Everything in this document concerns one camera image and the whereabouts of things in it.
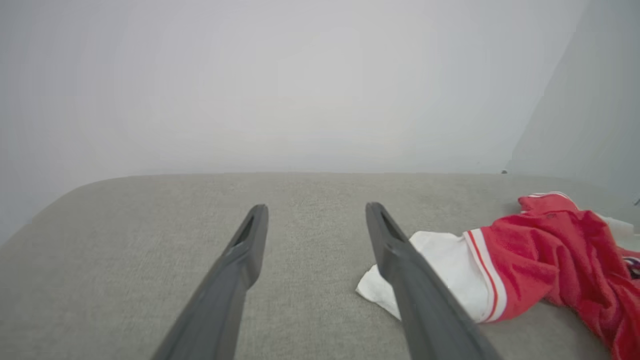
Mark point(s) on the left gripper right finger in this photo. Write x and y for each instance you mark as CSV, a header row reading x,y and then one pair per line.
x,y
425,310

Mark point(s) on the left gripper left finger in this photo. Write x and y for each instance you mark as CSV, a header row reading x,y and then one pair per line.
x,y
220,300

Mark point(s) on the red and white basketball jersey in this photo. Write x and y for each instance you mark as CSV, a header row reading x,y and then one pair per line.
x,y
545,255

